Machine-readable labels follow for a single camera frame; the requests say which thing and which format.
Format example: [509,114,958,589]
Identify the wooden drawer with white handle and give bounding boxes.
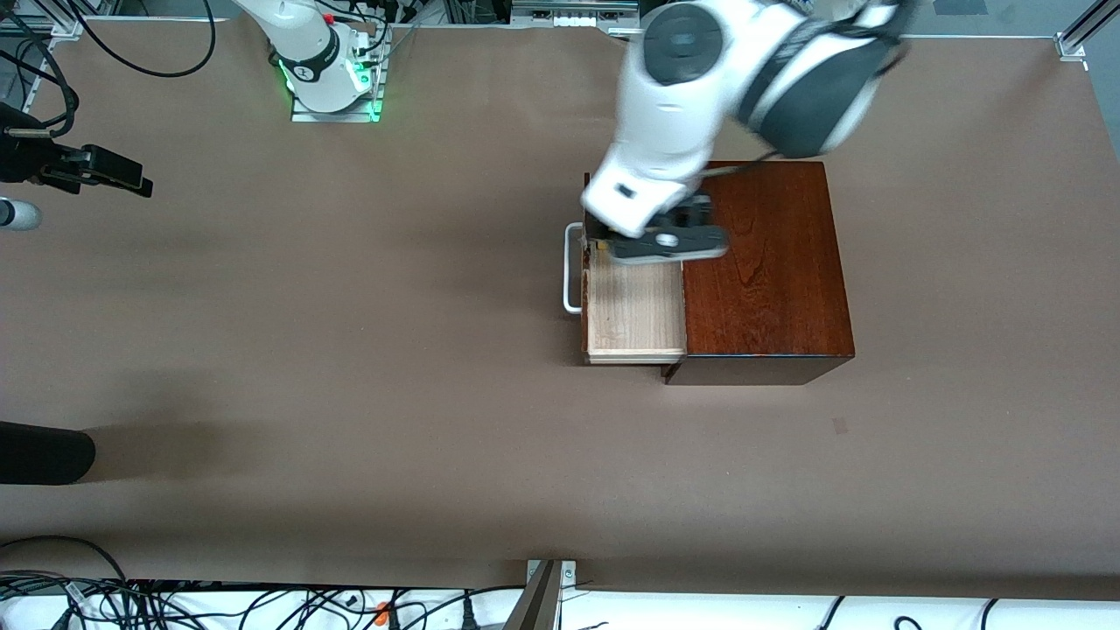
[563,171,688,366]

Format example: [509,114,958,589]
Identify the dark brown wooden cabinet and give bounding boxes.
[662,161,856,387]

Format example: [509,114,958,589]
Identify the white power strip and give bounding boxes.
[510,0,644,29]

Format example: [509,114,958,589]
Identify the black foam cylinder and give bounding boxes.
[0,421,96,486]

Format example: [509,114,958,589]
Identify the aluminium profile bar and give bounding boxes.
[506,560,577,630]

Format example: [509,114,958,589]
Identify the thick black gripper cable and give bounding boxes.
[0,0,81,137]

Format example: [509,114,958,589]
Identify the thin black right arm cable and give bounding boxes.
[77,0,217,78]

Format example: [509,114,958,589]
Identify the aluminium frame corner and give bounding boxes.
[1056,0,1120,60]
[0,0,84,119]

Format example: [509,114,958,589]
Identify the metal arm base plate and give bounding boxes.
[290,83,387,123]

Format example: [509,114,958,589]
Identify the black looped floor cable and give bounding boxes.
[0,535,132,605]

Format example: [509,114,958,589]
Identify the grey cable with white tag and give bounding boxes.
[0,573,97,630]

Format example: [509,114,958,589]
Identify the long black floor cable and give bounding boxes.
[131,583,528,630]

